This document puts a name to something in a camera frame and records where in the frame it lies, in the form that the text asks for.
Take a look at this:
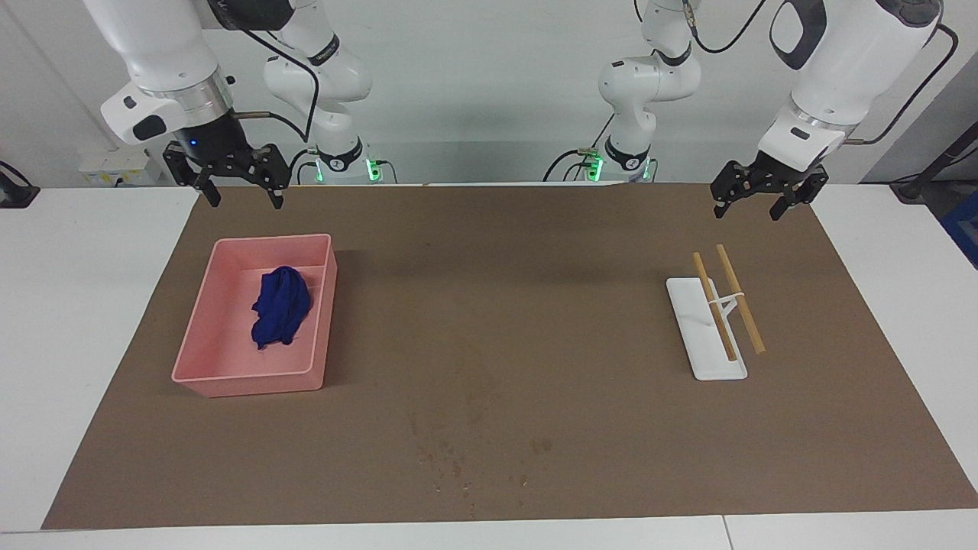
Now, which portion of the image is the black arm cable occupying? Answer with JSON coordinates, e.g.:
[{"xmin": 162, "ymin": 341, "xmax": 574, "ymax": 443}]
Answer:
[
  {"xmin": 684, "ymin": 0, "xmax": 960, "ymax": 146},
  {"xmin": 222, "ymin": 23, "xmax": 320, "ymax": 146}
]

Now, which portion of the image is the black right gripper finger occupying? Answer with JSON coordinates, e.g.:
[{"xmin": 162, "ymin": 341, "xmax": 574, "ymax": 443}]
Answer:
[
  {"xmin": 163, "ymin": 145, "xmax": 222, "ymax": 209},
  {"xmin": 244, "ymin": 144, "xmax": 291, "ymax": 209}
]

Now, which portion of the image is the blue towel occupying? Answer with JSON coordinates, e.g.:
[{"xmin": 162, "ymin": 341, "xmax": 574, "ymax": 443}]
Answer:
[{"xmin": 251, "ymin": 266, "xmax": 313, "ymax": 350}]

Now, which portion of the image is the pink plastic bin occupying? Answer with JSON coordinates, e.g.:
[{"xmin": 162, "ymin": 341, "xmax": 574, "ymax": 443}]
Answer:
[{"xmin": 171, "ymin": 234, "xmax": 338, "ymax": 398}]

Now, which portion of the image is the black clamp base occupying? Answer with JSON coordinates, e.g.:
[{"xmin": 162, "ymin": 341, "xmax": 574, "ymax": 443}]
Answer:
[{"xmin": 0, "ymin": 160, "xmax": 40, "ymax": 209}]

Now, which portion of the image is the wooden rack rod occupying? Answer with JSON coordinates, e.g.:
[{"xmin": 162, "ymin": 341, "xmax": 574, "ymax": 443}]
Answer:
[
  {"xmin": 693, "ymin": 253, "xmax": 738, "ymax": 362},
  {"xmin": 716, "ymin": 244, "xmax": 766, "ymax": 354}
]

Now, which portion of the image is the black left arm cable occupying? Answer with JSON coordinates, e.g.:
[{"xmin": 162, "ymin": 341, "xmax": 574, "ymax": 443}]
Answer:
[{"xmin": 684, "ymin": 0, "xmax": 960, "ymax": 146}]

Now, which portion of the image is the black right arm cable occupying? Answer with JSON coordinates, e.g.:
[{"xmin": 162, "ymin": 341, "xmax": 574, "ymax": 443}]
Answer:
[{"xmin": 222, "ymin": 23, "xmax": 320, "ymax": 146}]

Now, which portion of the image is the brown table mat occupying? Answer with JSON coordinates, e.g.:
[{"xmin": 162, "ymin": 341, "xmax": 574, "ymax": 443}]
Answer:
[{"xmin": 42, "ymin": 182, "xmax": 978, "ymax": 530}]

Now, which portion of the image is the blue crate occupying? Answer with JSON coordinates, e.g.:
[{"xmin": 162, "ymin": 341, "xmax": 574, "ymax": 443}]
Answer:
[{"xmin": 941, "ymin": 191, "xmax": 978, "ymax": 270}]

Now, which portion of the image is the white wall power box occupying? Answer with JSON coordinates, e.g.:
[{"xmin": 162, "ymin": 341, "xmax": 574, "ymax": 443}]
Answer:
[{"xmin": 79, "ymin": 149, "xmax": 169, "ymax": 186}]

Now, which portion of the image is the black stand pole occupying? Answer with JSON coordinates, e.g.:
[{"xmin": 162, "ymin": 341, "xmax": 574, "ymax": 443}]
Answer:
[{"xmin": 890, "ymin": 122, "xmax": 978, "ymax": 203}]

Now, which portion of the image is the black base power cable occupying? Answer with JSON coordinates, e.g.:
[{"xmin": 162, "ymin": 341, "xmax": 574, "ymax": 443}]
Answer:
[
  {"xmin": 286, "ymin": 149, "xmax": 319, "ymax": 186},
  {"xmin": 542, "ymin": 115, "xmax": 617, "ymax": 183}
]

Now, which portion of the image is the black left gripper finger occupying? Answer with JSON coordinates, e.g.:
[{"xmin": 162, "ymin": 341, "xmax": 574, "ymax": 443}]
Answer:
[
  {"xmin": 769, "ymin": 168, "xmax": 830, "ymax": 222},
  {"xmin": 711, "ymin": 160, "xmax": 761, "ymax": 220}
]

